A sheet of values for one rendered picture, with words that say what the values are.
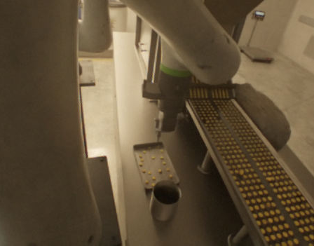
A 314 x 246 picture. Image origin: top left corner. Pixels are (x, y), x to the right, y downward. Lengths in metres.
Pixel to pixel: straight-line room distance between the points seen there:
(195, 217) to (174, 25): 0.55
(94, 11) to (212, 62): 0.59
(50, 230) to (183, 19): 0.31
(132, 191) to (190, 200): 0.19
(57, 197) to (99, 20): 0.78
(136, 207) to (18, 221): 0.52
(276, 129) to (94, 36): 0.79
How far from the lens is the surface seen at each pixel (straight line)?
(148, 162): 0.80
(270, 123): 0.90
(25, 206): 0.19
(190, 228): 0.69
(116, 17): 3.80
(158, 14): 0.33
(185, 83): 0.58
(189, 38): 0.36
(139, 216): 0.68
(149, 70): 1.17
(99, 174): 0.61
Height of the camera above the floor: 1.41
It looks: 36 degrees down
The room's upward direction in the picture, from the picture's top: 9 degrees clockwise
